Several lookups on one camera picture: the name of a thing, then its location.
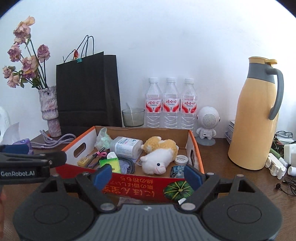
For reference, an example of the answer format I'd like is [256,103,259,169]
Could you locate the grey glass cup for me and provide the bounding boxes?
[121,103,145,128]

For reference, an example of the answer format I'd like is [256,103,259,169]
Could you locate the purple tissue pack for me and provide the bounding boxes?
[0,122,34,155]

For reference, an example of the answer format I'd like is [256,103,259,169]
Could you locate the black braided cable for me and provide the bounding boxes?
[117,156,137,175]

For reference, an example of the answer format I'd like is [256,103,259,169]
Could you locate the red cardboard pumpkin box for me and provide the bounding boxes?
[55,126,205,204]

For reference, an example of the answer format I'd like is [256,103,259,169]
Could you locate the black earphone cable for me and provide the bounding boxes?
[275,177,296,197]

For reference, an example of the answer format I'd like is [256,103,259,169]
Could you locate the blue candy wrapper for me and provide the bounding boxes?
[170,165,185,178]

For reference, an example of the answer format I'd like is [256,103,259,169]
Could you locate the right water bottle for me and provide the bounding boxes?
[181,78,197,132]

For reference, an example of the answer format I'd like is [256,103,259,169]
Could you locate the purple lanyard cord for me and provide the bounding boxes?
[30,129,77,149]

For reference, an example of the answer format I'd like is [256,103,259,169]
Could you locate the person left hand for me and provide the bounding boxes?
[0,188,6,223]

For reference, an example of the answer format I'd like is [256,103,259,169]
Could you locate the water bottle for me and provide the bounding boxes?
[145,77,163,128]
[181,78,197,132]
[163,77,180,129]

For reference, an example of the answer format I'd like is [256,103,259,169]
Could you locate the dried pink flower bouquet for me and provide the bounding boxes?
[3,16,51,90]

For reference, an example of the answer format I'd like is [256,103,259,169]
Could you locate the cotton swab plastic box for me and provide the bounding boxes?
[110,137,143,159]

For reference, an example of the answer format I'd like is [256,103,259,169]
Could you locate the black paper shopping bag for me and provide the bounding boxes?
[56,35,122,136]

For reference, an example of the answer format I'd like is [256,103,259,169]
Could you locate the purple knitted cloth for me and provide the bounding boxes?
[119,159,134,174]

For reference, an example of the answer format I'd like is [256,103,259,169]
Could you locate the left water bottle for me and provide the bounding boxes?
[145,77,163,128]

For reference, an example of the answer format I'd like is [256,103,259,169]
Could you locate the middle water bottle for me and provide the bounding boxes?
[163,77,180,129]

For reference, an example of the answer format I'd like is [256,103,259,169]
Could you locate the yellow white plush toy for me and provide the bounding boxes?
[140,136,179,175]

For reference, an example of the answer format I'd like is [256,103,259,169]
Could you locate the pale green plastic bag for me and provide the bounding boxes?
[94,128,113,151]

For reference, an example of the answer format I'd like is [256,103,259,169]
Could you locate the purple white ceramic vase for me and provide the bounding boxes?
[38,86,61,138]

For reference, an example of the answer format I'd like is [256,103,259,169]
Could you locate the yellow thermos jug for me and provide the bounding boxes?
[228,56,284,171]

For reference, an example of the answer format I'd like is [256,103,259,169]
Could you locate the white detergent bottle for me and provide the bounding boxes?
[0,106,11,141]

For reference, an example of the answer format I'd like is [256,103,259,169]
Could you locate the green tissue packet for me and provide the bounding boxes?
[99,158,121,174]

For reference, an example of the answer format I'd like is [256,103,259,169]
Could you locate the white astronaut speaker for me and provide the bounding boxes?
[196,106,220,146]

